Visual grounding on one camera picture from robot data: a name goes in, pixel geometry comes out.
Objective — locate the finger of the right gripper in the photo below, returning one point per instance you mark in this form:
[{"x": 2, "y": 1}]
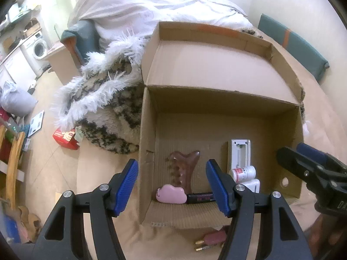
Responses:
[
  {"x": 312, "y": 153},
  {"x": 304, "y": 168}
]

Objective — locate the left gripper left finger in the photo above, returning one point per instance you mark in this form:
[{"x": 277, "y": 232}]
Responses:
[{"x": 63, "y": 235}]

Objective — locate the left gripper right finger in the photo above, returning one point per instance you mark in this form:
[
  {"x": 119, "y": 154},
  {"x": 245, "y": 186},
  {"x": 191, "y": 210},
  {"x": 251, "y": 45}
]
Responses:
[{"x": 265, "y": 217}]

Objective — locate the white rectangular device holder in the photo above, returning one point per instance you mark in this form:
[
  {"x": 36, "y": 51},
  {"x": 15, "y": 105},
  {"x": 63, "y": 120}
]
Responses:
[{"x": 238, "y": 154}]

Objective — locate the pink plug with gold prongs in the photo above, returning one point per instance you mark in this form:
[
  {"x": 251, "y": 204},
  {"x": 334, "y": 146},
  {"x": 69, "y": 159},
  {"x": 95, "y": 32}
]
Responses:
[{"x": 210, "y": 240}]

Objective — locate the white pill bottle red label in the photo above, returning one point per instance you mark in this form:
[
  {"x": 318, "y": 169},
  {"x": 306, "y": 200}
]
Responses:
[{"x": 243, "y": 174}]

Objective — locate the black tube with pink print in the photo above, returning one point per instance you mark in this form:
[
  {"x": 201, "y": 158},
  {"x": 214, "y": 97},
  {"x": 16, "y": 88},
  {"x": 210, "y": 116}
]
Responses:
[{"x": 197, "y": 198}]

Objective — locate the pink cloud shaped device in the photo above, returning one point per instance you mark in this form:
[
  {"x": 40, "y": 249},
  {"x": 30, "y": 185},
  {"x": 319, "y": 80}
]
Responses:
[{"x": 169, "y": 194}]

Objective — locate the pink translucent massage comb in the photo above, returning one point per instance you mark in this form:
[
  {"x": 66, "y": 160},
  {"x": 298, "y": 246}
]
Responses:
[{"x": 182, "y": 166}]

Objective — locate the person's right hand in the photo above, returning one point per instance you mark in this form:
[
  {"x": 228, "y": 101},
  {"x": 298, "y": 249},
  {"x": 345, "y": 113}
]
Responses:
[{"x": 326, "y": 237}]

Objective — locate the wooden chair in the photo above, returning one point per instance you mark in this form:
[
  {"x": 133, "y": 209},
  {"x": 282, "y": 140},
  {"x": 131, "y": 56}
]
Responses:
[{"x": 8, "y": 179}]

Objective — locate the teal cushion with orange stripe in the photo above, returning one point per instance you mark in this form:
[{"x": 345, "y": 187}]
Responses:
[{"x": 300, "y": 49}]

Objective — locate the red snack package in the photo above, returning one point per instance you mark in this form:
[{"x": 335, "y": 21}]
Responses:
[{"x": 66, "y": 139}]

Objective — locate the open cardboard box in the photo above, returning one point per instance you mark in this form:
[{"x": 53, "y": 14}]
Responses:
[{"x": 205, "y": 86}]

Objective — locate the bathroom scale on floor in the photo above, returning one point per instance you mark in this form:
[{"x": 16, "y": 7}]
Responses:
[{"x": 36, "y": 123}]

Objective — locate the grey stuffed bag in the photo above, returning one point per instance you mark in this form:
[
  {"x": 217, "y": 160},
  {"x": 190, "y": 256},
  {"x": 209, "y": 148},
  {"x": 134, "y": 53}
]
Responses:
[{"x": 17, "y": 101}]

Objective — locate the black and white furry blanket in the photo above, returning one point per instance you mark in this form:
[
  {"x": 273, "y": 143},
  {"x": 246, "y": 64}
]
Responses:
[{"x": 106, "y": 100}]

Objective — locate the white washing machine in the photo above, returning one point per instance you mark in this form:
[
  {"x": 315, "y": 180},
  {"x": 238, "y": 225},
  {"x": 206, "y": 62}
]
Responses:
[{"x": 35, "y": 50}]

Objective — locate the white duvet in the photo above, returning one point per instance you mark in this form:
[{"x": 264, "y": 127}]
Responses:
[{"x": 113, "y": 18}]

